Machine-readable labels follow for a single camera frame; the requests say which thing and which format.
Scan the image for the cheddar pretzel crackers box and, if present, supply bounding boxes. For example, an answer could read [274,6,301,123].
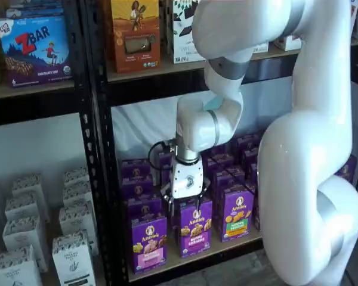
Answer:
[273,33,303,52]

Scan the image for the blue Z Bar box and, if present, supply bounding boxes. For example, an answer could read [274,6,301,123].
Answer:
[0,15,73,88]
[5,0,65,19]

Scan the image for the black floor cable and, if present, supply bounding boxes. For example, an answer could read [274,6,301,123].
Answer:
[342,266,358,286]

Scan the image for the purple Annie's snack box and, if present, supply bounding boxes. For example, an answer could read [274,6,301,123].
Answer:
[242,147,260,167]
[234,133,260,151]
[121,175,155,199]
[126,194,163,230]
[211,169,242,203]
[201,144,232,157]
[120,158,152,179]
[156,151,173,179]
[207,153,236,173]
[335,154,358,184]
[246,163,261,191]

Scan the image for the white chocolate-print snack box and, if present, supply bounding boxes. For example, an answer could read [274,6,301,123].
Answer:
[171,0,209,64]

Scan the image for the orange snack box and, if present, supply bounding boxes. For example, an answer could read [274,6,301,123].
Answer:
[110,0,162,74]

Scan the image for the purple Annie's box pink label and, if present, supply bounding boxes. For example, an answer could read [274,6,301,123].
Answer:
[178,198,214,259]

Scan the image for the white backdrop sheet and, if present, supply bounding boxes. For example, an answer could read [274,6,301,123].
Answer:
[110,76,296,156]

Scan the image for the Simple Mills bar box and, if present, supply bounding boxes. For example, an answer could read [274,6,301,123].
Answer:
[249,41,270,56]

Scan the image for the purple Annie's box green patch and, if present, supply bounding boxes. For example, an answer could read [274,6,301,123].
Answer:
[222,184,255,243]

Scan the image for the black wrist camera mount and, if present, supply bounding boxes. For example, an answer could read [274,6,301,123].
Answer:
[162,140,180,157]

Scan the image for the black metal shelving rack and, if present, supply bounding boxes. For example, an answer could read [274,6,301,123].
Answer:
[0,0,101,269]
[80,0,358,286]

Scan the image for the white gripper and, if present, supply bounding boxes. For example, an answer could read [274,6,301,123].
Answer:
[161,157,211,223]

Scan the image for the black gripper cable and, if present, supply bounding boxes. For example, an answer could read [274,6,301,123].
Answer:
[147,141,172,179]

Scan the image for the purple Annie's box pink patch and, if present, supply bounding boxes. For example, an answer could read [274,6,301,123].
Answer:
[131,225,170,275]

